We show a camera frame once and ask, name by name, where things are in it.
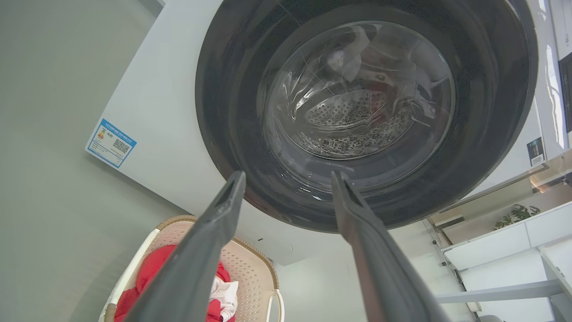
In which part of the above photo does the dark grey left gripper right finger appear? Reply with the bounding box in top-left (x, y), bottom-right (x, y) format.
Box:
top-left (330, 170), bottom-right (450, 322)

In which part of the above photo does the white low cabinet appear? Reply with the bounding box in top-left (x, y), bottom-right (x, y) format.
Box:
top-left (442, 201), bottom-right (572, 271)

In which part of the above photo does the white cloth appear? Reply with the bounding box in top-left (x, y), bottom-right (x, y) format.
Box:
top-left (325, 26), bottom-right (372, 83)

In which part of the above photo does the round white filter cover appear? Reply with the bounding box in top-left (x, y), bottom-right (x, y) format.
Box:
top-left (252, 238), bottom-right (294, 260)

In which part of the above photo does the black washer control panel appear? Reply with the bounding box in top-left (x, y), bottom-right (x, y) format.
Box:
top-left (558, 51), bottom-right (572, 133)

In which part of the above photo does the red garment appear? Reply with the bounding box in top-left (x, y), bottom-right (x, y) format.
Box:
top-left (114, 245), bottom-right (236, 322)

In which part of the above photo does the white garment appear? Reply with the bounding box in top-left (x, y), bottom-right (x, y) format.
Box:
top-left (209, 276), bottom-right (239, 322)

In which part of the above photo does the beige perforated laundry basket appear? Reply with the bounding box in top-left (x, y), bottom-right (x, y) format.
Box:
top-left (98, 215), bottom-right (285, 322)

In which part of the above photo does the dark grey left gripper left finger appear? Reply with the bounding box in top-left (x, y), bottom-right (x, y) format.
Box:
top-left (124, 170), bottom-right (247, 322)

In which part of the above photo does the green potted plant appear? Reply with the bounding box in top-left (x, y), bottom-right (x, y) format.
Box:
top-left (493, 204), bottom-right (540, 231)

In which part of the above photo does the white front-load washing machine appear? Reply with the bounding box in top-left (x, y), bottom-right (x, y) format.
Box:
top-left (85, 0), bottom-right (572, 267)

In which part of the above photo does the dark round washing machine door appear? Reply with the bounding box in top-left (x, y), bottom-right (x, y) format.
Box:
top-left (195, 0), bottom-right (539, 233)

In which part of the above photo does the blue energy label sticker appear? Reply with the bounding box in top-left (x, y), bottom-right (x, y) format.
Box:
top-left (85, 118), bottom-right (137, 169)

